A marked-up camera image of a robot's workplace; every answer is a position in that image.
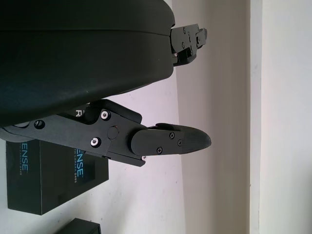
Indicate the black box base foam insert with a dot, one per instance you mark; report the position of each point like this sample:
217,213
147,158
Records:
80,228

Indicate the black RealSense box lid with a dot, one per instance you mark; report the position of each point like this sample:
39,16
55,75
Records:
48,185

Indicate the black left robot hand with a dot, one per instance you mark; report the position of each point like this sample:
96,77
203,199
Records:
73,61

